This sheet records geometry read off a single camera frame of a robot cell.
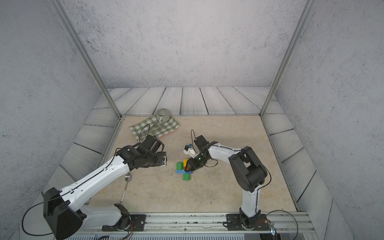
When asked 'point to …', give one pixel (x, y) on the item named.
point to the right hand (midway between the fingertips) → (186, 162)
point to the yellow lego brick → (185, 162)
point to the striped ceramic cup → (163, 114)
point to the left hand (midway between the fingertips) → (165, 161)
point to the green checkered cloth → (151, 126)
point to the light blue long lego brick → (183, 171)
